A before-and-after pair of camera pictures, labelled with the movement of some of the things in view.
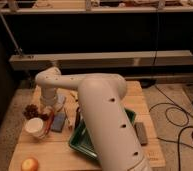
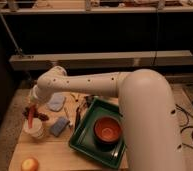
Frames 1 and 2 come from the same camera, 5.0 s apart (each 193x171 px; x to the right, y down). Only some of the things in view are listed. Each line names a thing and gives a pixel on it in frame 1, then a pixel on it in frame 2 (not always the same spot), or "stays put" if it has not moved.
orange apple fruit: [29, 164] stays put
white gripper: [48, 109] -> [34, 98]
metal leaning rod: [16, 47] stays put
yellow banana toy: [75, 94] stays put
